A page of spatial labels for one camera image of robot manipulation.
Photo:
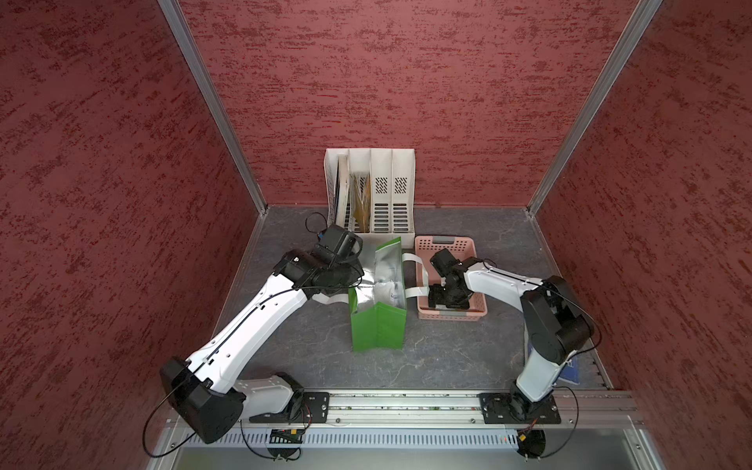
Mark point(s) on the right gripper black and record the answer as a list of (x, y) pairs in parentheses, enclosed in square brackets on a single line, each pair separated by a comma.
[(435, 298)]

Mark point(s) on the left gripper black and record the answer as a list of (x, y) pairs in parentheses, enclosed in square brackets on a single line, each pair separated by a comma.
[(355, 272)]

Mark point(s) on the pink perforated plastic basket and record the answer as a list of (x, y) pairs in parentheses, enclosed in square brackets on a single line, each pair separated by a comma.
[(442, 260)]

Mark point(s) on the green insulated delivery bag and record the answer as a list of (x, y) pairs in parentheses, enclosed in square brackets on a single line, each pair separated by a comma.
[(378, 305)]

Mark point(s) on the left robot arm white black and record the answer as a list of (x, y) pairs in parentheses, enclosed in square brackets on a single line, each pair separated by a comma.
[(203, 389)]

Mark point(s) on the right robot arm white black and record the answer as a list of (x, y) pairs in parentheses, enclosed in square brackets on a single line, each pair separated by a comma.
[(558, 328)]

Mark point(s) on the white folder in organizer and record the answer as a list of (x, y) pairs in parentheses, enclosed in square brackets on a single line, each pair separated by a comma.
[(342, 190)]

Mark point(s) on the white file organizer rack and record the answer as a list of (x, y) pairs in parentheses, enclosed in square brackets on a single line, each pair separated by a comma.
[(392, 174)]

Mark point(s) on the blue paperback book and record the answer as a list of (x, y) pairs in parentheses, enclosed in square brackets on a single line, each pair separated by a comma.
[(570, 373)]

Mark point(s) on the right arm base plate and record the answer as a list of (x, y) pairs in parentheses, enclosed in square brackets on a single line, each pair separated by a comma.
[(516, 409)]

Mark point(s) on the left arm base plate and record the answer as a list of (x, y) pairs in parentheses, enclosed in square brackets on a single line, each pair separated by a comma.
[(304, 408)]

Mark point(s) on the aluminium mounting rail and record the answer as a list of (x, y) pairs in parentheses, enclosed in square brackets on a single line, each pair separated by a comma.
[(599, 409)]

